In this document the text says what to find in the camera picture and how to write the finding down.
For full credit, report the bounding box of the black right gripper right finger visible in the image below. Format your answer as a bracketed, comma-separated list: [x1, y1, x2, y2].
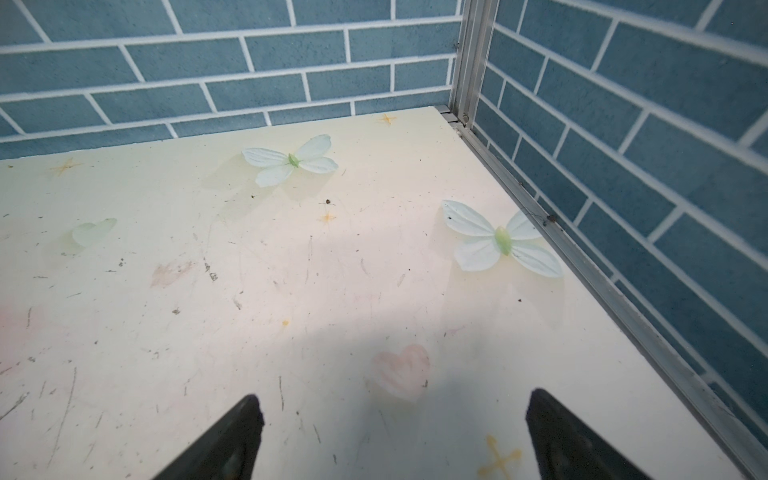
[526, 388, 649, 480]

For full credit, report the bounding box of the aluminium corner post right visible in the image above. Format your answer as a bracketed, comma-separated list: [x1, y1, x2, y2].
[449, 0, 499, 129]

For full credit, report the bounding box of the aluminium right floor rail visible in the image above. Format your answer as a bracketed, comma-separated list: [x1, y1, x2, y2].
[436, 105, 767, 479]

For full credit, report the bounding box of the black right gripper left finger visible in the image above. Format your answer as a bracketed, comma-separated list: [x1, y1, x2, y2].
[155, 394, 265, 480]

